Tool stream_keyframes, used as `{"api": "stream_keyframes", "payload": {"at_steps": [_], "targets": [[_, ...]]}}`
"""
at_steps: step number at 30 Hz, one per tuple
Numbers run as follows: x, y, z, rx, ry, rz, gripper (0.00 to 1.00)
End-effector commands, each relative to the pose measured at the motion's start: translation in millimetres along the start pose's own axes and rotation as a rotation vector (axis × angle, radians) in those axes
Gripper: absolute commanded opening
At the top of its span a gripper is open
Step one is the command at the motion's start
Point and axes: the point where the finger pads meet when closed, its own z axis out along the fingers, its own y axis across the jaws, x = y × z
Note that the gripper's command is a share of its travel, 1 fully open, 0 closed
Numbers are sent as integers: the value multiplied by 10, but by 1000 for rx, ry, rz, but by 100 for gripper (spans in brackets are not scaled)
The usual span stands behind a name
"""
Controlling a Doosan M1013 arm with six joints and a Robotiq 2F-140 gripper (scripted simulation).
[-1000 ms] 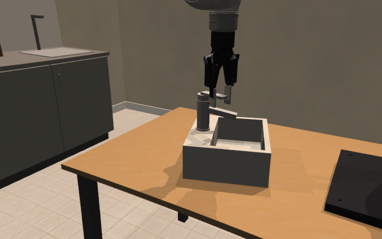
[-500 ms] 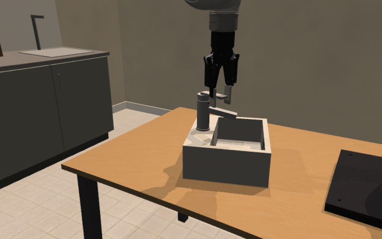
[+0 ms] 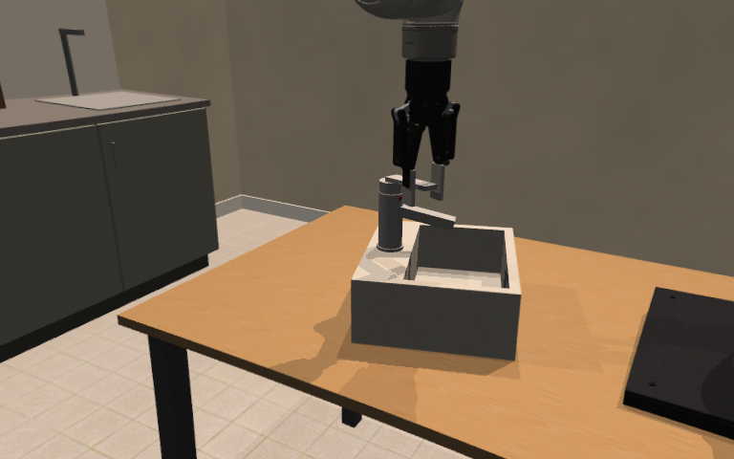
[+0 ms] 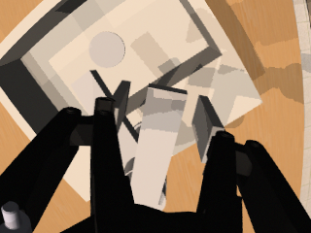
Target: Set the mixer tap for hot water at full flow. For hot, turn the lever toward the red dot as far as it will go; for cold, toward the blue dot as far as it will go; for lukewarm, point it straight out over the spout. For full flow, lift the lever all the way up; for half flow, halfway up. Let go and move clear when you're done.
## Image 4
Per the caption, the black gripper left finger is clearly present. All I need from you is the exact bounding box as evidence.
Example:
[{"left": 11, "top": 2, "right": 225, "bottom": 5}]
[{"left": 0, "top": 80, "right": 144, "bottom": 233}]

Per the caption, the square sink basin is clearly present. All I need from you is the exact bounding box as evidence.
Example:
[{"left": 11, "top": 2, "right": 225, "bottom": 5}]
[{"left": 0, "top": 0, "right": 263, "bottom": 156}]

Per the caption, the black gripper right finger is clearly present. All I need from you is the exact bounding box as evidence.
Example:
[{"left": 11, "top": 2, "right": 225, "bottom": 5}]
[{"left": 191, "top": 95, "right": 311, "bottom": 233}]

